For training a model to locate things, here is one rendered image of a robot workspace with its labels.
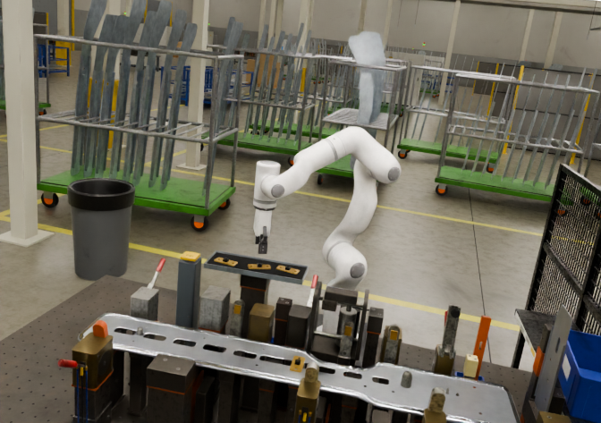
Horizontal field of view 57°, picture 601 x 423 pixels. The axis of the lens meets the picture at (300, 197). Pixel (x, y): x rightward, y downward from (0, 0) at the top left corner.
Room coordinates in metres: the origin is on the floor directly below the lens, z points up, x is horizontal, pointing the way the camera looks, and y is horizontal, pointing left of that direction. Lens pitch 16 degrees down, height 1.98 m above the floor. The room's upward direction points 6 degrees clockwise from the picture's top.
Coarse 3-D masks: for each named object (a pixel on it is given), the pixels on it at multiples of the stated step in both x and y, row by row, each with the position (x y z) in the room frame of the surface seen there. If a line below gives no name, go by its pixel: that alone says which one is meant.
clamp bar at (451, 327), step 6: (450, 306) 1.61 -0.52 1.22; (456, 306) 1.62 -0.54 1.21; (450, 312) 1.61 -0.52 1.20; (456, 312) 1.58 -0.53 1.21; (450, 318) 1.61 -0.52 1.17; (456, 318) 1.60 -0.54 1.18; (450, 324) 1.61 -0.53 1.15; (456, 324) 1.60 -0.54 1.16; (444, 330) 1.61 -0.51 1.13; (450, 330) 1.61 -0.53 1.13; (456, 330) 1.60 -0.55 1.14; (444, 336) 1.60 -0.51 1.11; (450, 336) 1.60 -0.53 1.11; (444, 342) 1.59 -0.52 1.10; (450, 342) 1.60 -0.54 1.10; (450, 348) 1.60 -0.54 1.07; (450, 354) 1.58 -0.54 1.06
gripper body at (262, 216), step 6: (258, 210) 1.84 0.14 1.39; (264, 210) 1.84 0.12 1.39; (270, 210) 1.85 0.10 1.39; (258, 216) 1.83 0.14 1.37; (264, 216) 1.83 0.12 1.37; (270, 216) 1.84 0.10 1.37; (258, 222) 1.83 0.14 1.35; (264, 222) 1.83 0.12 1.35; (270, 222) 1.84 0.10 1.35; (258, 228) 1.83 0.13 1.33; (258, 234) 1.83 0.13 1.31
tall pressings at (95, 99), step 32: (96, 0) 5.97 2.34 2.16; (128, 32) 5.78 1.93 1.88; (160, 32) 5.83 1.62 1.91; (192, 32) 5.90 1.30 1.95; (96, 64) 5.80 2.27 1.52; (128, 64) 5.85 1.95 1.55; (224, 64) 5.64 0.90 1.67; (96, 96) 5.84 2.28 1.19; (160, 96) 5.66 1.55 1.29; (128, 128) 5.69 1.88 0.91; (96, 160) 5.70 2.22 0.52; (128, 160) 5.75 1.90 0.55; (160, 160) 5.82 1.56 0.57
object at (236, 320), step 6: (240, 300) 1.69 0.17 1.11; (234, 306) 1.68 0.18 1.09; (240, 306) 1.68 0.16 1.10; (234, 312) 1.68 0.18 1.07; (240, 312) 1.68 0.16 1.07; (234, 318) 1.68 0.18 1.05; (240, 318) 1.68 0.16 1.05; (234, 324) 1.68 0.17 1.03; (240, 324) 1.68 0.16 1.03; (234, 330) 1.67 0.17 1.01; (240, 330) 1.67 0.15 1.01
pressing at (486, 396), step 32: (96, 320) 1.65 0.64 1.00; (128, 320) 1.67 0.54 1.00; (160, 352) 1.50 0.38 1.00; (192, 352) 1.52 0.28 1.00; (224, 352) 1.54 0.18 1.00; (256, 352) 1.56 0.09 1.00; (288, 352) 1.58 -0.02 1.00; (288, 384) 1.43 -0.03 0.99; (352, 384) 1.45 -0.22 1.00; (416, 384) 1.49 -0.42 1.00; (448, 384) 1.51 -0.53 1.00; (480, 384) 1.53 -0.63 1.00; (448, 416) 1.35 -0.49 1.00; (480, 416) 1.36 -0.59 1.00; (512, 416) 1.38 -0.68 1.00
